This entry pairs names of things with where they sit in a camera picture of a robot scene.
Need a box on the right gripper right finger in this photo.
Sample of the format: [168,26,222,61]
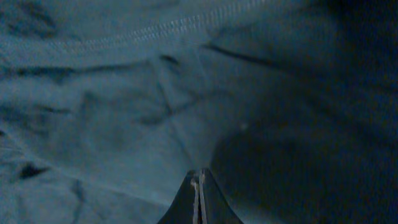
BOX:
[199,169,243,224]

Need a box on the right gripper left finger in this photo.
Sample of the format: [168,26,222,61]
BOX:
[158,170,199,224]

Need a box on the black shorts garment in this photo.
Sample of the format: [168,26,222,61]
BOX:
[1,1,397,223]

